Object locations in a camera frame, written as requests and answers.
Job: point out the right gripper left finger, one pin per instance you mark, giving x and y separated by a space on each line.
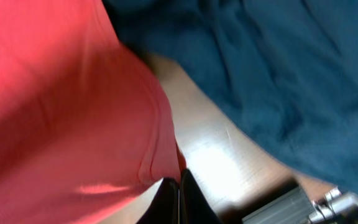
164 206

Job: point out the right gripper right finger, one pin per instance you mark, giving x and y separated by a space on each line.
194 209

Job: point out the red soccer t-shirt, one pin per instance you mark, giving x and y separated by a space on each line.
85 126

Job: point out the navy blue garment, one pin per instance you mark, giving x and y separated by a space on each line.
284 71

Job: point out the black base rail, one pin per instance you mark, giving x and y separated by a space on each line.
293 207

